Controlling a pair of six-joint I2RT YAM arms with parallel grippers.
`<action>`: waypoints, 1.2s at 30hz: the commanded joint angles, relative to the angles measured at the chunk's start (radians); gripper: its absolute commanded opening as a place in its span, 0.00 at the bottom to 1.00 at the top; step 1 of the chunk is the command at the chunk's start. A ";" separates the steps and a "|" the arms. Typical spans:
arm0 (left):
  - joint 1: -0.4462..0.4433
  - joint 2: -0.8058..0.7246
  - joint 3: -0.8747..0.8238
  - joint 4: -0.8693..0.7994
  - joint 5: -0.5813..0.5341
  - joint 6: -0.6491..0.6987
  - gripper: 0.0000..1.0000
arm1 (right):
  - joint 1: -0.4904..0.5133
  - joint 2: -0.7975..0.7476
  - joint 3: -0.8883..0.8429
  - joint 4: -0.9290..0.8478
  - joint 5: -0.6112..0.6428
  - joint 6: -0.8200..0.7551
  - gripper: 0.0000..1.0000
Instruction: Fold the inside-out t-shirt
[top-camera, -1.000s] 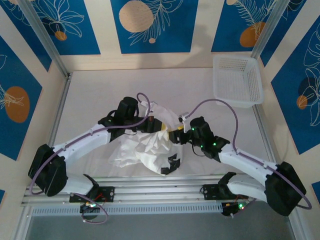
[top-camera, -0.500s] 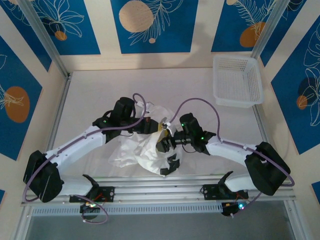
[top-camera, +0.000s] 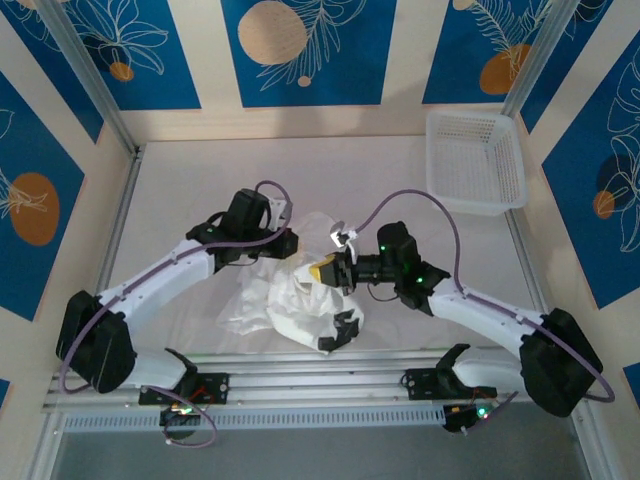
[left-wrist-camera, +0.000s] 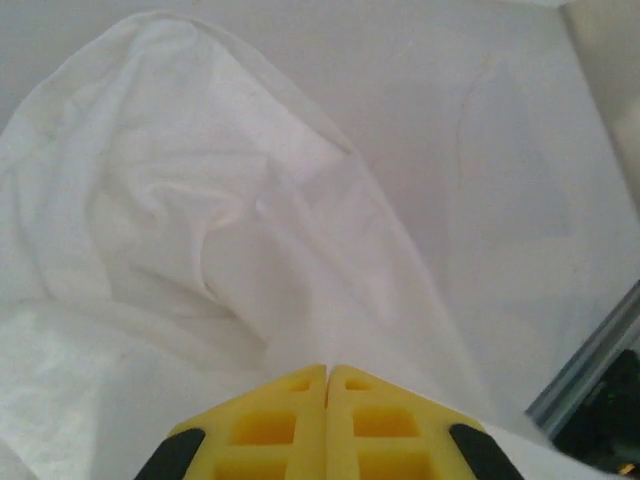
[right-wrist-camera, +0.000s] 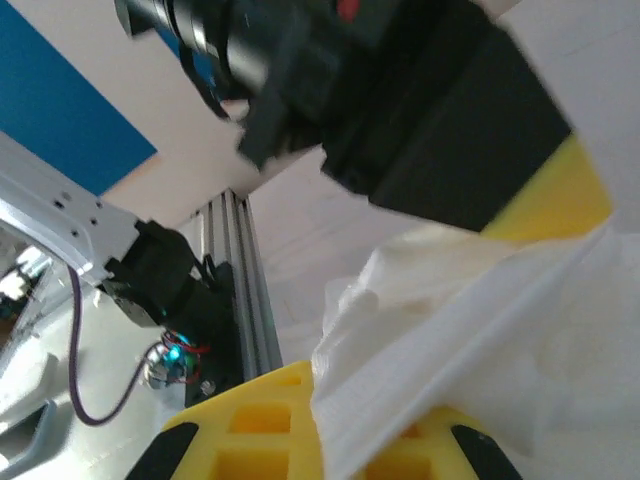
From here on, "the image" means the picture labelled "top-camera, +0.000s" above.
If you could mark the white t-shirt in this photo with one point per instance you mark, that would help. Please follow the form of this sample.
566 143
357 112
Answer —
300 310

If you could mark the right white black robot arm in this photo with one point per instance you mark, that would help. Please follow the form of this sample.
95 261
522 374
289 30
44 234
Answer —
485 320

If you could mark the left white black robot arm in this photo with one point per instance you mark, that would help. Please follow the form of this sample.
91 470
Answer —
150 285

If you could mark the white perforated plastic basket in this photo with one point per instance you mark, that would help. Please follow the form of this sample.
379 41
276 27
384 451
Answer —
475 160

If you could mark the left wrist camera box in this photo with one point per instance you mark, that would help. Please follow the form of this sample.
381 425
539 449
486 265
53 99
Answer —
279 210

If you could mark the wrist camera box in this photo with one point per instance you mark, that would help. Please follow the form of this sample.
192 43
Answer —
342 236
279 210

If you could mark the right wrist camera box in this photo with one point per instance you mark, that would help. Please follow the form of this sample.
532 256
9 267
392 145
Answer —
342 236

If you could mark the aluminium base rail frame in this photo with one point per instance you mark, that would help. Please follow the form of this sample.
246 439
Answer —
325 380

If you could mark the aluminium table side rail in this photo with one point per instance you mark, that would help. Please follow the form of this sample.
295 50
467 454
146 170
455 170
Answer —
525 260
125 200

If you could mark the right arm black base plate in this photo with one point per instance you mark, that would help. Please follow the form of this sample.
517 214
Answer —
422 385

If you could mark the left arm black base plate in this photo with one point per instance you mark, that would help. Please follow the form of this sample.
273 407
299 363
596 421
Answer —
215 387

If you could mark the blue floral wall panel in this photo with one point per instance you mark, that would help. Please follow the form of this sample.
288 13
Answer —
165 75
580 200
350 60
565 60
460 50
30 150
50 65

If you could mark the aluminium corner post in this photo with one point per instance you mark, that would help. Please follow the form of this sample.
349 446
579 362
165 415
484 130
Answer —
535 55
85 60

